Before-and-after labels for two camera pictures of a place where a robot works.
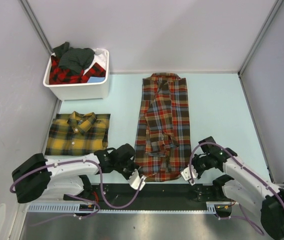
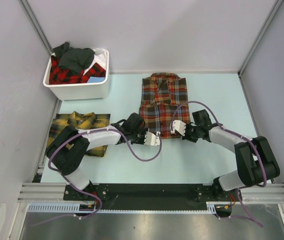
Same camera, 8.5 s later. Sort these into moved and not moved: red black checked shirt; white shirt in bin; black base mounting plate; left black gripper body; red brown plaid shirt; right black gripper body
Moved: left black gripper body; right black gripper body; red brown plaid shirt
Not moved: red black checked shirt; white shirt in bin; black base mounting plate
